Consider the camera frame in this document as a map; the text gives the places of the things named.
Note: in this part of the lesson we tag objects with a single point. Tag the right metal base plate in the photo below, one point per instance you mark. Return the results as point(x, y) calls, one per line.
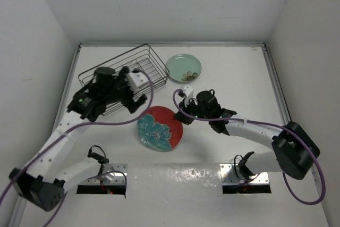
point(229, 178)

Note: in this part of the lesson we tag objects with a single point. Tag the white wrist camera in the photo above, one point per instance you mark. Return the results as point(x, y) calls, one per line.
point(186, 91)
point(136, 80)

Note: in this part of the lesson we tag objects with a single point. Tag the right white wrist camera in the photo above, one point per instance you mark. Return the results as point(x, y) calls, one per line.
point(186, 91)

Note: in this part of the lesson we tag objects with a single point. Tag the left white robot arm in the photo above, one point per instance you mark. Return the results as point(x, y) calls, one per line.
point(40, 181)

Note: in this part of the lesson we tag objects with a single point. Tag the green flower plate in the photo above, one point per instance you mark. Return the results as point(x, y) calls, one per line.
point(184, 68)

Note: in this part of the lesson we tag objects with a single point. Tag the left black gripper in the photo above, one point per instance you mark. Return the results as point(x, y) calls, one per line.
point(121, 76)

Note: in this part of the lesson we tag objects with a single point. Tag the red and teal plate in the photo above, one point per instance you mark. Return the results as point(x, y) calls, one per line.
point(158, 130)

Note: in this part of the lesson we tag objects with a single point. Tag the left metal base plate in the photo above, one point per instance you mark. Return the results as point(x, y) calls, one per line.
point(111, 174)

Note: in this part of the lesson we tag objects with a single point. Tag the wire dish rack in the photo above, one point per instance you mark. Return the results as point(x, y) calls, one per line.
point(142, 57)

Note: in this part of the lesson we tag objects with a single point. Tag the metal base plate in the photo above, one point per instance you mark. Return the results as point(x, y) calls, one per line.
point(229, 178)
point(111, 174)

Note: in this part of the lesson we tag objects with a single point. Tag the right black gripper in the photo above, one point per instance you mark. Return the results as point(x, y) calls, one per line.
point(183, 118)

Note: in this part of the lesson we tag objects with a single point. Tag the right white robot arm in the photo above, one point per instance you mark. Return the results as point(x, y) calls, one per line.
point(294, 151)

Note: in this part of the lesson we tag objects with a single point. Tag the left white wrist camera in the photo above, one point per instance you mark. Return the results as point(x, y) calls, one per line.
point(136, 80)

